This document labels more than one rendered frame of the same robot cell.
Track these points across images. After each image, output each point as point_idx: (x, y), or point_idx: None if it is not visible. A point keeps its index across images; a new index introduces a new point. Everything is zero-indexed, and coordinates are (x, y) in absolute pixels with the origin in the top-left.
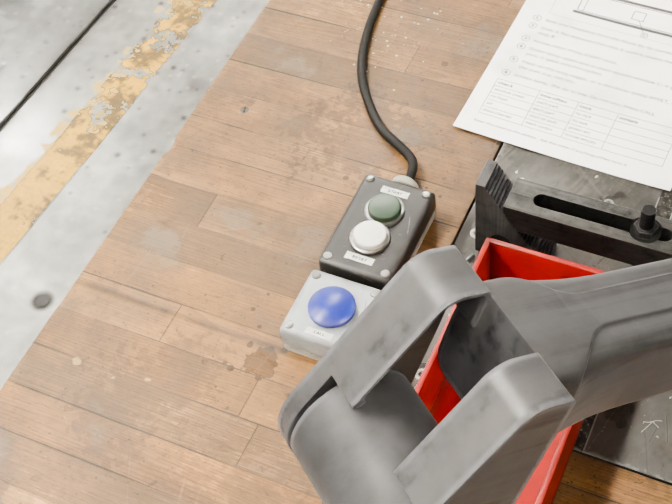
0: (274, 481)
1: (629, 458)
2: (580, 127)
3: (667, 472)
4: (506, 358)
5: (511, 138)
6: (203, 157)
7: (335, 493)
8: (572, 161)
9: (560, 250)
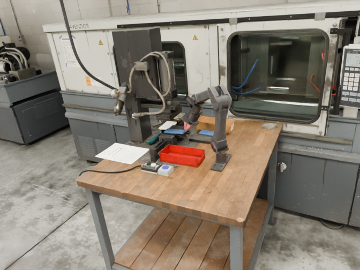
0: (190, 175)
1: None
2: (135, 155)
3: None
4: (216, 89)
5: (135, 159)
6: (126, 187)
7: (225, 99)
8: (141, 155)
9: None
